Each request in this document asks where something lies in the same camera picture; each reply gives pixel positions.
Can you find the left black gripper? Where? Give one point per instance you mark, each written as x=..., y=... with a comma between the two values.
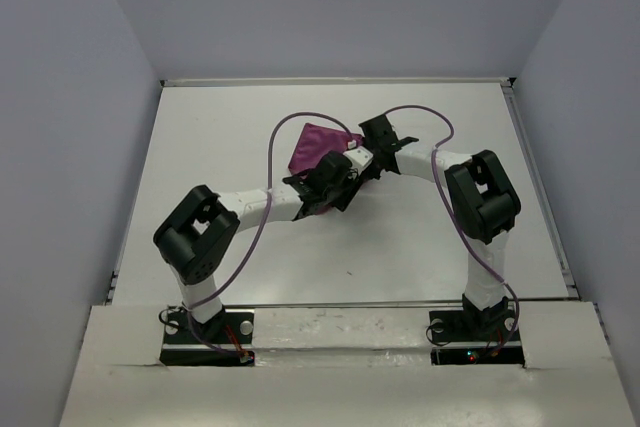
x=351, y=186

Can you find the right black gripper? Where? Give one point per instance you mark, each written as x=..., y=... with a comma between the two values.
x=376, y=173

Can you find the purple cloth napkin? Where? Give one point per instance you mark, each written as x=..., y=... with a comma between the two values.
x=316, y=141

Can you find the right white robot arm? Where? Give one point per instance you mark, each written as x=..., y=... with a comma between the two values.
x=477, y=194

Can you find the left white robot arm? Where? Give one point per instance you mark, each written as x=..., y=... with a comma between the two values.
x=196, y=235

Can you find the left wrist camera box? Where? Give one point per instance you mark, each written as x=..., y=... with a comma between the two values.
x=359, y=156

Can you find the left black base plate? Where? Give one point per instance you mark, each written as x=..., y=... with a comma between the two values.
x=224, y=341

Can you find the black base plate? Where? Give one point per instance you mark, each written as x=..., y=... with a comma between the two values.
x=224, y=341
x=469, y=336

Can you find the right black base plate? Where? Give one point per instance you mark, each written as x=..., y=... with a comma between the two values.
x=469, y=336

